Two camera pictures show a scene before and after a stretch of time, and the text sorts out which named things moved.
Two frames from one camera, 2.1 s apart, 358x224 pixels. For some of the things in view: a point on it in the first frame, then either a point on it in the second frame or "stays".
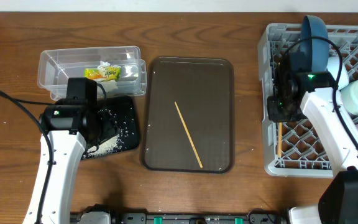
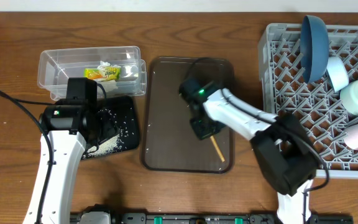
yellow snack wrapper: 112,73 stays
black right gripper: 275,114 to 202,131
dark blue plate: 314,53 stays
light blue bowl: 333,66 stays
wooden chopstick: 188,135 to 217,149
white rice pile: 107,148 stays
